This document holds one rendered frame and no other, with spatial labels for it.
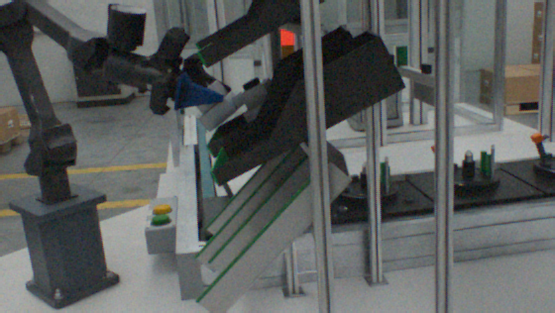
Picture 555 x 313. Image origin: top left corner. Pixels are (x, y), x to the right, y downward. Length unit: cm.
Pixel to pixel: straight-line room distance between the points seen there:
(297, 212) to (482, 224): 60
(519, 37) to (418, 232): 894
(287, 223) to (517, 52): 941
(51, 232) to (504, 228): 93
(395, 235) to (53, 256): 69
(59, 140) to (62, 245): 21
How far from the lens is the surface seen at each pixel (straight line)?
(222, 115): 99
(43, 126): 123
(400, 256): 127
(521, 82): 672
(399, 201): 134
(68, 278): 129
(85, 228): 127
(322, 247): 80
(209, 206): 138
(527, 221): 136
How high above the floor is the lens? 143
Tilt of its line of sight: 16 degrees down
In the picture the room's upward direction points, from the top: 4 degrees counter-clockwise
